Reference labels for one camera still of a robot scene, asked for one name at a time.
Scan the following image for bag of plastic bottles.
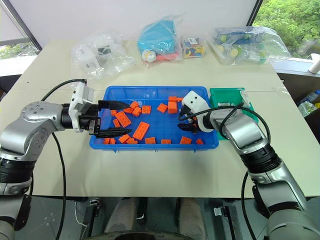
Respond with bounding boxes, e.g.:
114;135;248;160
297;89;320;117

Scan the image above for black window frame bar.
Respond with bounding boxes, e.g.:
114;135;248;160
0;0;43;52

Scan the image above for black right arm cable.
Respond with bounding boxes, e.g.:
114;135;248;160
178;101;271;240

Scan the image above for white cylinder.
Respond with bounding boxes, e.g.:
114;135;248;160
308;53;320;75

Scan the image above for clear bag with white parts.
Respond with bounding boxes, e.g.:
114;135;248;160
70;30;136;80

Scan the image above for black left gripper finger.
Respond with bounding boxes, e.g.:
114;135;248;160
95;127;133;140
97;99;130;111

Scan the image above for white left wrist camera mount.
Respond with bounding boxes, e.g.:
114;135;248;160
68;83;95;133

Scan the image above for thin white cord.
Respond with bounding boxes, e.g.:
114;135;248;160
74;199;89;227

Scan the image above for tall orange building block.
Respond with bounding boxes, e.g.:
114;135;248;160
167;96;178;115

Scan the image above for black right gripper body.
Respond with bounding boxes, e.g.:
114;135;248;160
188;116;201;135

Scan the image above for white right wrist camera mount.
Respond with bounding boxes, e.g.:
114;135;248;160
181;90;218;133

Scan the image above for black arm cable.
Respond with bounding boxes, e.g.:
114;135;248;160
178;101;271;240
40;78;88;240

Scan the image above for large orange building plate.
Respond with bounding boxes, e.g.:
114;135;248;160
114;110;132;127
132;121;151;141

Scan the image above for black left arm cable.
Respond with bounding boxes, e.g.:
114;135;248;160
40;78;88;240

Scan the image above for clear bag with blue pouch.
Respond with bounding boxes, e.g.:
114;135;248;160
136;14;184;69

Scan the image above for dark rounded base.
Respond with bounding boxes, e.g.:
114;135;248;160
87;230;203;240

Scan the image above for blue plastic bin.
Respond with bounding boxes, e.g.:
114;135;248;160
89;85;220;154

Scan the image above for beige rounded shape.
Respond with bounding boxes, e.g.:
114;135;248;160
178;197;209;240
103;197;141;236

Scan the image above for small bag colourful pieces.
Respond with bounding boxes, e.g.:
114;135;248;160
182;36;206;60

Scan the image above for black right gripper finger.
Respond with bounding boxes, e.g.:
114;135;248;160
177;122;194;133
177;105;193;119

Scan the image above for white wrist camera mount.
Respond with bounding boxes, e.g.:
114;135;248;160
181;90;218;133
68;83;95;133

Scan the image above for green plastic bin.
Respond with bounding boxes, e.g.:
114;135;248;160
209;87;260;141

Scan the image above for clear bag with blue toys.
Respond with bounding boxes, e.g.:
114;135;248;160
208;25;292;67

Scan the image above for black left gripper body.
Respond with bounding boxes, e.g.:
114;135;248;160
79;103;102;136

